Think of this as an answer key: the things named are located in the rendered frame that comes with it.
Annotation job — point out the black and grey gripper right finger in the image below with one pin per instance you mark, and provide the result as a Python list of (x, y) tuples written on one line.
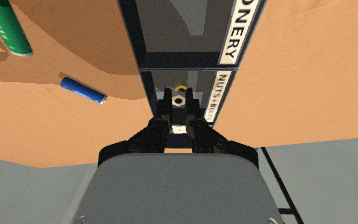
[(207, 139)]

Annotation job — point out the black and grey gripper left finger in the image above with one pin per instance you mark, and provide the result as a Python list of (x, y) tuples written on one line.
[(151, 139)]

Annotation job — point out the brass hex nut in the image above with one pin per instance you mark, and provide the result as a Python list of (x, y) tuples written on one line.
[(181, 86)]

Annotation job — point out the black rack of labelled bins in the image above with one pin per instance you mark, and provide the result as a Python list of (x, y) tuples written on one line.
[(199, 42)]

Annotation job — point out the silver hex nut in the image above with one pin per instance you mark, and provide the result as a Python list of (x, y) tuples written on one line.
[(178, 98)]

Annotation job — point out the blue aa battery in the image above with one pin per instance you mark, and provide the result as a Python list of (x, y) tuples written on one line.
[(83, 90)]

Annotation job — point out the cream domino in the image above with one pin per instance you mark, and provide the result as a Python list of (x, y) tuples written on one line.
[(179, 129)]

